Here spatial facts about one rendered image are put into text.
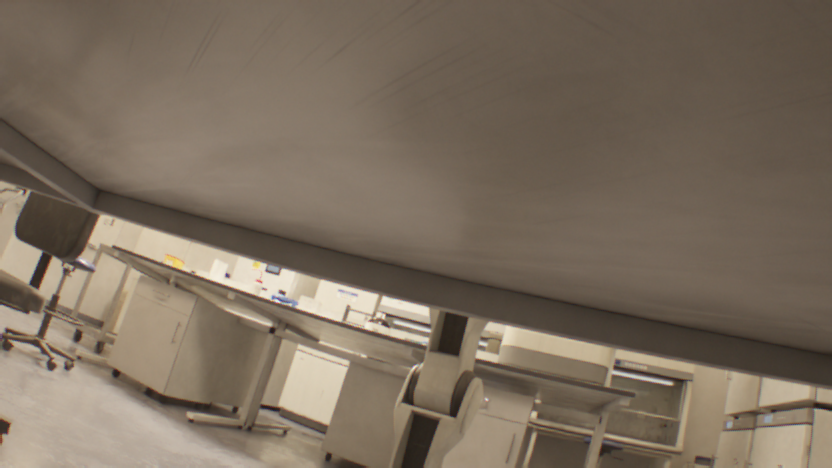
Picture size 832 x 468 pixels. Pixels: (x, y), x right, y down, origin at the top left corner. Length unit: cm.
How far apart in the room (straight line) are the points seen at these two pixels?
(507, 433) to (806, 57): 259
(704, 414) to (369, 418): 380
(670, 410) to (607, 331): 457
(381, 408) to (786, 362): 311
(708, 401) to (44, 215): 590
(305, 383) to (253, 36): 529
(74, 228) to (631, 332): 146
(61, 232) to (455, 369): 122
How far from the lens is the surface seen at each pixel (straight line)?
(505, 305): 64
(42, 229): 177
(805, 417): 311
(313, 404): 548
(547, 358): 273
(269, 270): 575
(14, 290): 152
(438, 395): 134
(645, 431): 572
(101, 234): 795
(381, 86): 32
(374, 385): 361
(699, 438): 602
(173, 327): 358
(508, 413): 274
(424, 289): 66
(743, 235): 40
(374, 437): 359
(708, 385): 608
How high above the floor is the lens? 57
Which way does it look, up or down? 19 degrees up
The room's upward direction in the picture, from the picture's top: 18 degrees clockwise
